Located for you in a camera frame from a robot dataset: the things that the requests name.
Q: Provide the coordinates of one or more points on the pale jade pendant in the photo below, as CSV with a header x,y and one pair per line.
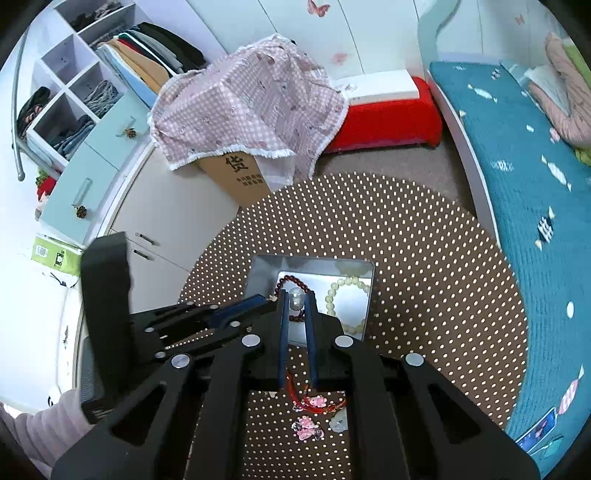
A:
x,y
338,422

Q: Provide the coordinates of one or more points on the folded blue jeans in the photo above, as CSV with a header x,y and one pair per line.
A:
x,y
74,136

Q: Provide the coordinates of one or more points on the grey knit garment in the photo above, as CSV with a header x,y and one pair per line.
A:
x,y
99,99

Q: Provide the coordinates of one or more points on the round brown polka-dot table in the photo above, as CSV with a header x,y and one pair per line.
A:
x,y
415,277

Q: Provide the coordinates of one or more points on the small butterfly wall sticker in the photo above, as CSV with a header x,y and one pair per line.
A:
x,y
520,18

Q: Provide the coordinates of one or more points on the row of hanging clothes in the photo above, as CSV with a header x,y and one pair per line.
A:
x,y
147,60

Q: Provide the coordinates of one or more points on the dark folded clothes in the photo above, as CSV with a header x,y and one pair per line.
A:
x,y
92,18

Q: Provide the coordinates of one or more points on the pink checked cloth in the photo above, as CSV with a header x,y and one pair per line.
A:
x,y
254,92

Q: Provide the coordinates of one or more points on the rectangular metal tin box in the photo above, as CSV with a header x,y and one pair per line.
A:
x,y
300,267

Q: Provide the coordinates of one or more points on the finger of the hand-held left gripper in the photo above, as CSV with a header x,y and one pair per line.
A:
x,y
240,311
184,339

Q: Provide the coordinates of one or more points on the person's left forearm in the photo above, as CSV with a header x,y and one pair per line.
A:
x,y
46,429

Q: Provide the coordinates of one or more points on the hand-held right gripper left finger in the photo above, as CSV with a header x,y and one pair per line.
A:
x,y
282,337

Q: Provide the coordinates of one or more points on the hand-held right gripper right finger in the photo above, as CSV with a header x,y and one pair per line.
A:
x,y
313,337

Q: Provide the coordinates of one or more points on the pinecone drawer ornament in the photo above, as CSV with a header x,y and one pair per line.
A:
x,y
131,133
82,212

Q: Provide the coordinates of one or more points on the red plush toy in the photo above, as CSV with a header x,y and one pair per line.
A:
x,y
46,189

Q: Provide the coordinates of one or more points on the faded pink butterfly sticker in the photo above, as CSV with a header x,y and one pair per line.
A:
x,y
340,58

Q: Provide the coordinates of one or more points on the white wardrobe shelf with clothes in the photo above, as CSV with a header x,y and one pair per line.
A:
x,y
99,134

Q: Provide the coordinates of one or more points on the white pillow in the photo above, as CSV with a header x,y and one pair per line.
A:
x,y
549,87

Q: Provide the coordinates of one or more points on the curved silver metal pipe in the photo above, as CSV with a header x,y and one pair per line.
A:
x,y
16,138

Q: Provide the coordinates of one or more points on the white flat board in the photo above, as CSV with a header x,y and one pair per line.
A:
x,y
383,85

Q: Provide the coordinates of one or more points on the green cardboard box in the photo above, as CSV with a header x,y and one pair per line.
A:
x,y
55,256

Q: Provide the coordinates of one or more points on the pink butterfly wall sticker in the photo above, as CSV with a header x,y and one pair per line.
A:
x,y
318,7

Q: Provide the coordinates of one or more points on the red bench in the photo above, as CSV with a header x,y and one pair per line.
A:
x,y
388,124

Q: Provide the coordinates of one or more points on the black bundled clothes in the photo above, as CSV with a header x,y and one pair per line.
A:
x,y
32,110

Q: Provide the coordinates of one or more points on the blue picture card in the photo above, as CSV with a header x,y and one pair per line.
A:
x,y
535,429

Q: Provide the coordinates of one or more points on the beige cabinet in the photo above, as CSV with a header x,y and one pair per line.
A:
x,y
161,207

